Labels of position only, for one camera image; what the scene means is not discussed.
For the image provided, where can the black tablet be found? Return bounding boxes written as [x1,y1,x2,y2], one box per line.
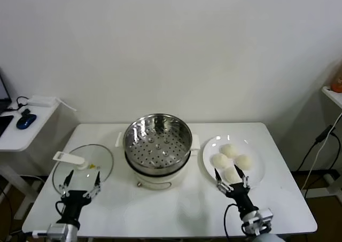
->
[0,115,14,137]

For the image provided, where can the white electric cooker pot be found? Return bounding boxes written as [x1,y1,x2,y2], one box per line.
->
[114,131,201,191]

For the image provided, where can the white shelf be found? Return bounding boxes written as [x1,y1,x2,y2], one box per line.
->
[321,85,342,112]

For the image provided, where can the black desk cable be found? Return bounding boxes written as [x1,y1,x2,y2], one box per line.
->
[6,96,30,112]

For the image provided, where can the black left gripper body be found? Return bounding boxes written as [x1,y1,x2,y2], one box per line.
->
[59,190,91,223]

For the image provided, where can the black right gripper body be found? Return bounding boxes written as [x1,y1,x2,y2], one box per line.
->
[226,184,259,219]

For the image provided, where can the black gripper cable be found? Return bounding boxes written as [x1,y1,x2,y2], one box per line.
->
[223,203,243,240]
[55,201,67,216]

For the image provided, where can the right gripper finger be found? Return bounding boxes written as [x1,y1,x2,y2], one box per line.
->
[213,167,234,194]
[234,164,252,191]

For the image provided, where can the stainless steel steamer basket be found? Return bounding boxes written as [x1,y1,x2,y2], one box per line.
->
[123,113,193,173]

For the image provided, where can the orange bag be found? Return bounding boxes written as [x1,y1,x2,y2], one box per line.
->
[330,71,342,93]

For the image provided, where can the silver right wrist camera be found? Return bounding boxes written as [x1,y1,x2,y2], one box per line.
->
[256,208,274,227]

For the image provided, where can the black floor cable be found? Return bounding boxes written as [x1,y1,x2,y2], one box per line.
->
[0,184,14,228]

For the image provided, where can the blue computer mouse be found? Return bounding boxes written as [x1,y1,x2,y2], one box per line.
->
[15,113,37,130]

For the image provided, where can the white thin stick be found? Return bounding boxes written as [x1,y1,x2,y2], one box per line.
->
[55,97,77,112]

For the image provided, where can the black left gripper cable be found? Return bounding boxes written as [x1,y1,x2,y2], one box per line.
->
[55,201,67,216]

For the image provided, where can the white side table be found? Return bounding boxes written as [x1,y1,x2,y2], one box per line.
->
[0,99,78,221]

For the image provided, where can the white desk foot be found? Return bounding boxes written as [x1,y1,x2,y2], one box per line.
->
[304,168,342,197]

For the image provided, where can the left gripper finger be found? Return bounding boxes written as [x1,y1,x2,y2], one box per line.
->
[84,170,103,199]
[59,169,75,199]

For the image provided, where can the white steamed baozi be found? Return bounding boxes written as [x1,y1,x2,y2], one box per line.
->
[234,154,253,171]
[219,143,240,159]
[223,166,242,184]
[211,153,230,170]

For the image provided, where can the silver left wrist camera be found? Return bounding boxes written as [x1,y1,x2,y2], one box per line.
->
[32,224,67,239]

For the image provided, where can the glass lid with white handle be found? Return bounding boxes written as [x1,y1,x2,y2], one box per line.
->
[52,144,115,197]

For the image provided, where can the white round plate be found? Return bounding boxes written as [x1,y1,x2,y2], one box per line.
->
[202,135,267,191]

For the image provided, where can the black power adapter cable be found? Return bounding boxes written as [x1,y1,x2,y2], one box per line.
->
[295,124,341,173]

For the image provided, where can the black laptop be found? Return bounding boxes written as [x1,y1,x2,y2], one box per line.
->
[0,67,13,114]

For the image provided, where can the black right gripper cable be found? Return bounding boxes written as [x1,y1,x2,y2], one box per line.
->
[223,203,243,240]

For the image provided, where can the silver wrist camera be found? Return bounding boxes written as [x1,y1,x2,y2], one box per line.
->
[32,224,67,239]
[256,208,274,227]

